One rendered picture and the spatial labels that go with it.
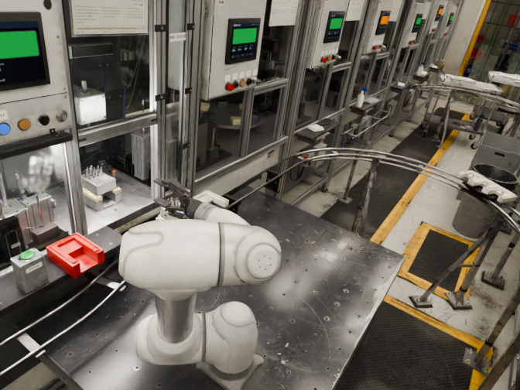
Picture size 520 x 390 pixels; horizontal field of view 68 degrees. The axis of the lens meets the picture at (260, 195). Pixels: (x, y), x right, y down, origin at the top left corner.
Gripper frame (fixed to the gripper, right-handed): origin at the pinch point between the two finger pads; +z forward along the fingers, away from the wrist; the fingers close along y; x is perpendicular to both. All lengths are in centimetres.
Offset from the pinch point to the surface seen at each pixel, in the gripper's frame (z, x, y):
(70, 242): 16.9, 29.0, -17.3
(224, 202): 1, -44, -25
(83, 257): 9.9, 28.8, -20.5
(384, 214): -43, -253, -111
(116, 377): -24, 43, -44
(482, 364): -146, -123, -110
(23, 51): 18, 34, 51
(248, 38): 18, -74, 49
